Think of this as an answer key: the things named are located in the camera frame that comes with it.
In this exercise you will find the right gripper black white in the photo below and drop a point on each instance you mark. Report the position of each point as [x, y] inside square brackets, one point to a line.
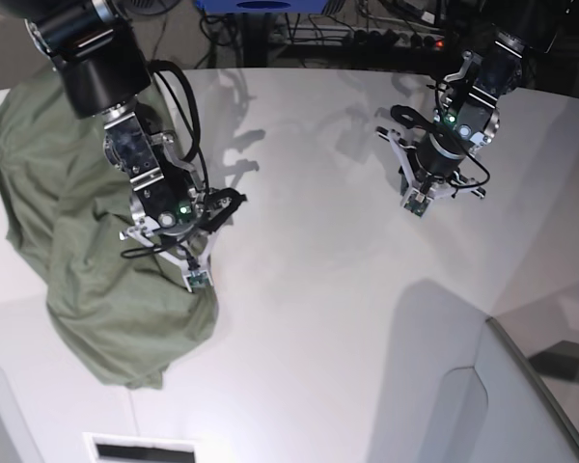
[187, 246]

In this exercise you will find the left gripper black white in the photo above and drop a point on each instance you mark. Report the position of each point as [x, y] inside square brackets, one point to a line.
[428, 172]

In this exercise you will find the olive green t-shirt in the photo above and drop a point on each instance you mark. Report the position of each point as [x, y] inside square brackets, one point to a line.
[125, 320]

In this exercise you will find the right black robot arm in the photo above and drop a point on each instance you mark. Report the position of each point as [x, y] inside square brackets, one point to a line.
[175, 211]

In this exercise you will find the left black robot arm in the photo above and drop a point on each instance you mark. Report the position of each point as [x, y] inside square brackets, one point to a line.
[466, 116]

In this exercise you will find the black power strip red light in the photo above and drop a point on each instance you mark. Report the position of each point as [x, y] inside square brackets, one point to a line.
[392, 38]

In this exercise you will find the blue box with oval hole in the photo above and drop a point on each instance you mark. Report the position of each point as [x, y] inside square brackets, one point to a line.
[261, 6]

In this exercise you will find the white curved panel right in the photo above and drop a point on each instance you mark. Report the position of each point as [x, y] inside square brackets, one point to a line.
[498, 410]

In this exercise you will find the white panel left corner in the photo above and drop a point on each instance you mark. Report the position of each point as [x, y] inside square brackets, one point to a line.
[16, 441]

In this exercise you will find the black table leg post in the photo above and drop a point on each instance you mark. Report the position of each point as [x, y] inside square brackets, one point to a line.
[255, 31]

